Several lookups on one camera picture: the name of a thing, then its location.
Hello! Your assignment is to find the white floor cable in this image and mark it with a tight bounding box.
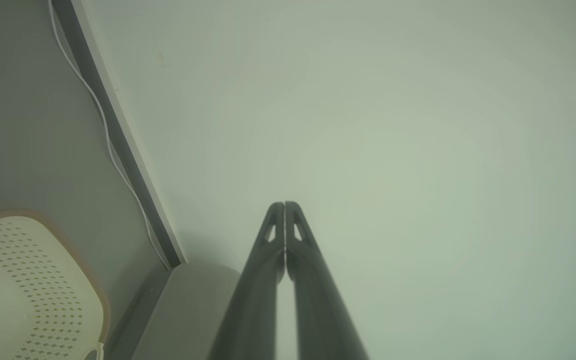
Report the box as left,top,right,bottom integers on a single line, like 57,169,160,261
48,0,171,268

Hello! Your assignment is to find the cream perforated laundry basket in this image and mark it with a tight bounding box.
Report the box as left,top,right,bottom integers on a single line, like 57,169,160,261
0,209,111,360

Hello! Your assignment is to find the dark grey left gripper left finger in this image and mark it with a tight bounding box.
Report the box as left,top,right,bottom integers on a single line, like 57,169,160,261
208,201,286,360

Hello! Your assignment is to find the white black partition bottom rail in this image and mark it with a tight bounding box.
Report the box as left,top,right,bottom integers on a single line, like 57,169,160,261
50,0,189,268

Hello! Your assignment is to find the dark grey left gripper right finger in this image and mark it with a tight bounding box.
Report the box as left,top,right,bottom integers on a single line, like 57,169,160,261
286,201,369,360

